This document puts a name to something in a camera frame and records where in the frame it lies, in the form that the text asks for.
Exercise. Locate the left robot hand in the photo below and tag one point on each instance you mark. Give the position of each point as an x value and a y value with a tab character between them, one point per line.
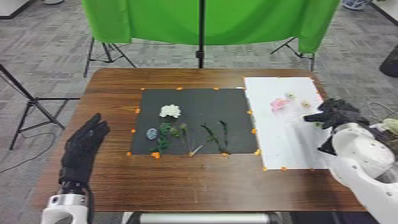
82	146

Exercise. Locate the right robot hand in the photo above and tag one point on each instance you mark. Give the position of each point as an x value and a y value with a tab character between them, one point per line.
340	111

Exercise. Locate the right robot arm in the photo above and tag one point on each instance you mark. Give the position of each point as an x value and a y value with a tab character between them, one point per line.
361	166

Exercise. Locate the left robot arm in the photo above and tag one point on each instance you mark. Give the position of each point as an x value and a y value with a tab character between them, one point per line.
64	206

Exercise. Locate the yellow flower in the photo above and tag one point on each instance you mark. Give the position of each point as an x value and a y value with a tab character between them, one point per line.
306	104

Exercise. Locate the pale green flower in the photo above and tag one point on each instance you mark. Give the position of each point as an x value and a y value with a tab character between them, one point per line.
290	96

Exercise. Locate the pink flower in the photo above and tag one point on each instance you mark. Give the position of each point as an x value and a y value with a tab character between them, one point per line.
277	104

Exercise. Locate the white sheet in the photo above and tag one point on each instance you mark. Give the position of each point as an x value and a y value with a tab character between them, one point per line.
285	133

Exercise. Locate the blue flower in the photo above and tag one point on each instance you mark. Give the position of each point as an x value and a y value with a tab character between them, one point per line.
151	133

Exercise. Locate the black tripod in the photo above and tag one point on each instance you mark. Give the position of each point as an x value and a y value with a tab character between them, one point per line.
29	100

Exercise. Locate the green sprig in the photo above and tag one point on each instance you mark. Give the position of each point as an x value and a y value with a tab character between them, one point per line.
181	133
210	135
224	133

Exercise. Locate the black backdrop stand legs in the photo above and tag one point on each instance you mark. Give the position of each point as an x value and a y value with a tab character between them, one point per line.
107	53
295	50

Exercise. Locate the dark mat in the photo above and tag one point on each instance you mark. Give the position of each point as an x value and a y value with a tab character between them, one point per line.
206	110

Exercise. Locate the pale grey bar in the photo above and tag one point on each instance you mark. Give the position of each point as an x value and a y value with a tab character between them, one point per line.
201	218

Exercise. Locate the black backdrop stand pole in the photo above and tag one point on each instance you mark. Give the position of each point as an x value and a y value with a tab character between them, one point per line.
201	33

